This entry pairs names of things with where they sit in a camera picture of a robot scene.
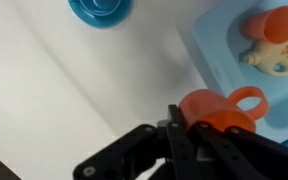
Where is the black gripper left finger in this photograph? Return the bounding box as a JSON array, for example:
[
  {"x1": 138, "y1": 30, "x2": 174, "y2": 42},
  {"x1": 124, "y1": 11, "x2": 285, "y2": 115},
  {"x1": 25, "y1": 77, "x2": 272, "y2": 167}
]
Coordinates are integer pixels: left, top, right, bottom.
[{"x1": 166, "y1": 105, "x2": 198, "y2": 180}]

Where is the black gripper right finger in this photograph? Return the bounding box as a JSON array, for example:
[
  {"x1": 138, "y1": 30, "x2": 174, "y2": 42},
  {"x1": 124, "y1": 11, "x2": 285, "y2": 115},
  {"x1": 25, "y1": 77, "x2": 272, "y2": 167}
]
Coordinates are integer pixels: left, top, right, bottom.
[{"x1": 188, "y1": 122, "x2": 284, "y2": 180}]

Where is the orange mug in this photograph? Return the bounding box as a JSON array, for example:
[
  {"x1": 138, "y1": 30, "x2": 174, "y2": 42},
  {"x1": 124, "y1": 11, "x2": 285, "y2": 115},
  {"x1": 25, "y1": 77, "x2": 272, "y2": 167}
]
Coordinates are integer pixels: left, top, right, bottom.
[{"x1": 179, "y1": 86, "x2": 269, "y2": 132}]

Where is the blue toy sink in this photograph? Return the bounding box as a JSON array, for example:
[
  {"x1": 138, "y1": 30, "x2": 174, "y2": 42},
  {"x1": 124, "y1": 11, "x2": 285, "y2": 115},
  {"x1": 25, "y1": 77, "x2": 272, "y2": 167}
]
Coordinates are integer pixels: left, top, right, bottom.
[{"x1": 175, "y1": 0, "x2": 288, "y2": 144}]

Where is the cream detergent bottle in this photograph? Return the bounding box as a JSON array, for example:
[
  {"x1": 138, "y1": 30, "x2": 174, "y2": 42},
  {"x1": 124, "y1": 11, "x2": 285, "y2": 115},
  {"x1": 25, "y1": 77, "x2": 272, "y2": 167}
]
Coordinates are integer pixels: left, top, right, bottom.
[{"x1": 242, "y1": 41, "x2": 288, "y2": 76}]

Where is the small orange cup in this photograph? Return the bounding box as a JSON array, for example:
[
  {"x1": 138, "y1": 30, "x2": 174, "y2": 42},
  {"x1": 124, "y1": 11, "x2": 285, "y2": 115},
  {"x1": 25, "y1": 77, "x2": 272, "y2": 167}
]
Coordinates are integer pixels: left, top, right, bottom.
[{"x1": 242, "y1": 6, "x2": 288, "y2": 44}]

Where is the blue teacup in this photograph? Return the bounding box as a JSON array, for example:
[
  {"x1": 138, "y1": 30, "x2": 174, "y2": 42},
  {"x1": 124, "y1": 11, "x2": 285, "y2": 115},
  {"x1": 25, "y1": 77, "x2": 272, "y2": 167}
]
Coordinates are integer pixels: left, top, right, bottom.
[{"x1": 80, "y1": 0, "x2": 122, "y2": 11}]

